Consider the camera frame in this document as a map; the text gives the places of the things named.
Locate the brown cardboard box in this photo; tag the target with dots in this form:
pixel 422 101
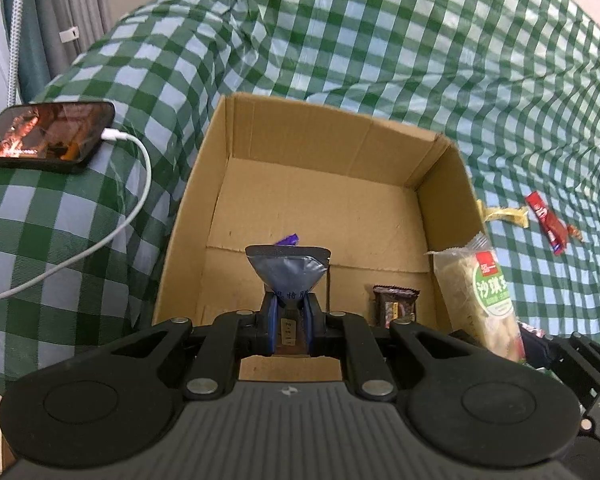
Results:
pixel 379 195

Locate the white green snack pack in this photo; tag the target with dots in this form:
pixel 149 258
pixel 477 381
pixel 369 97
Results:
pixel 477 298

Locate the black smartphone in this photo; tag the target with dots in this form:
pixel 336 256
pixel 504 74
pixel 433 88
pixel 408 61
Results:
pixel 53 136

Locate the yellow snack bar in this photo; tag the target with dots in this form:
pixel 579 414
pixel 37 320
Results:
pixel 517 216

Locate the grey curtain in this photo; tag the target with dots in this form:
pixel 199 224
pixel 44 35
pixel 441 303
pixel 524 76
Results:
pixel 53 34

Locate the small orange candy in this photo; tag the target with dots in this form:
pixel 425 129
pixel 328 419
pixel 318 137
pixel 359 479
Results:
pixel 574 232

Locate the black white phone holder stand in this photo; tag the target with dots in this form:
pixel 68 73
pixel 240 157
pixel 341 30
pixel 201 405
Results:
pixel 14 49

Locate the white purple stick packet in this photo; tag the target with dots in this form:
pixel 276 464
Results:
pixel 290 273

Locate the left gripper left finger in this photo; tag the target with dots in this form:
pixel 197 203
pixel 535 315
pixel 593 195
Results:
pixel 220 347

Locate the red snack packet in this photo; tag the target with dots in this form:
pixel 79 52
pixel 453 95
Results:
pixel 555 231

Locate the green checkered sofa cover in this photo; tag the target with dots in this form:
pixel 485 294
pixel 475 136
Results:
pixel 515 84

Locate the purple chocolate bar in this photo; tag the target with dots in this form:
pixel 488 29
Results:
pixel 290 240

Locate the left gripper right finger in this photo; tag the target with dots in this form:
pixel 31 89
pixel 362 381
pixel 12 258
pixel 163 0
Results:
pixel 348 338

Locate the dark brown biscuit pack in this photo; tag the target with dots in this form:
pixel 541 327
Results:
pixel 394 303

